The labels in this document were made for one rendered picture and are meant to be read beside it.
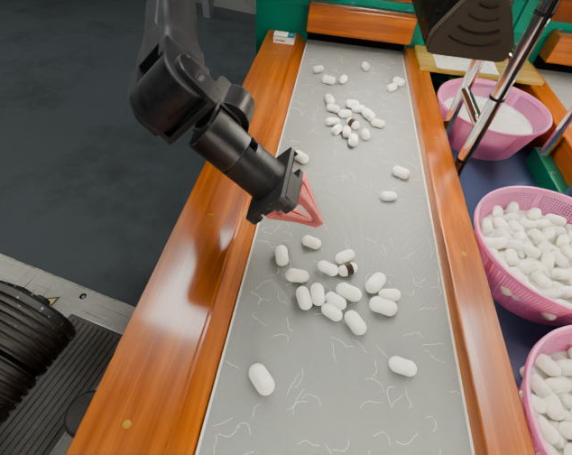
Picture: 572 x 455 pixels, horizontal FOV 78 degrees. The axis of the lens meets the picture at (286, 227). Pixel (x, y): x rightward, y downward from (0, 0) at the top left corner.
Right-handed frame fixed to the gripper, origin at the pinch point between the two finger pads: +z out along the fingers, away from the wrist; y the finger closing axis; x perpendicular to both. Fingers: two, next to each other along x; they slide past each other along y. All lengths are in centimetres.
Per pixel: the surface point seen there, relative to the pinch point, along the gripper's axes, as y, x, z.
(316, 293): -8.0, 3.5, 5.1
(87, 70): 183, 166, -68
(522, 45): 26.3, -30.6, 9.1
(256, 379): -20.6, 7.4, 0.6
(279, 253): -2.0, 7.5, 0.4
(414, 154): 30.7, -7.1, 19.7
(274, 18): 82, 14, -14
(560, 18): 83, -45, 41
